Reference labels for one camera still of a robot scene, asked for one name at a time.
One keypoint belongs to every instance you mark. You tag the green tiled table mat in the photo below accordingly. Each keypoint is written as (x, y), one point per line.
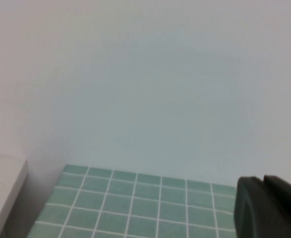
(135, 210)

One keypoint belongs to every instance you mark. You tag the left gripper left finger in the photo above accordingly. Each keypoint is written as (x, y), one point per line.
(252, 210)

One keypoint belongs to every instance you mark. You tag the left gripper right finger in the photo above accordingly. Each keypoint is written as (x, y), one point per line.
(289, 210)

